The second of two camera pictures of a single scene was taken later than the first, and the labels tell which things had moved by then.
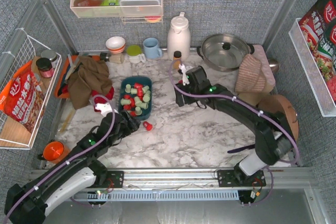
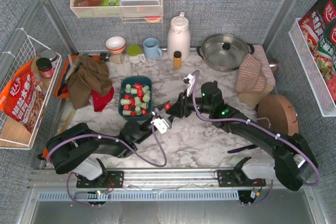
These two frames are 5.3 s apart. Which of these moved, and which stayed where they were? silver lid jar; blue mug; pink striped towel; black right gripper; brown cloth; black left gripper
Moved: black right gripper; black left gripper
Stayed: silver lid jar; brown cloth; pink striped towel; blue mug
